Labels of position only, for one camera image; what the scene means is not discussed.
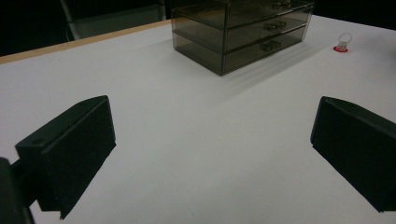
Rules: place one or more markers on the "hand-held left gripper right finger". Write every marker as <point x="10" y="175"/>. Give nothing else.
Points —
<point x="358" y="146"/>

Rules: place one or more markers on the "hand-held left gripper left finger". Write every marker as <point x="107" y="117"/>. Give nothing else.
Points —
<point x="77" y="146"/>

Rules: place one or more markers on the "smoky clear acrylic drawer cabinet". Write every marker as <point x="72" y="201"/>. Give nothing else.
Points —
<point x="199" y="53"/>

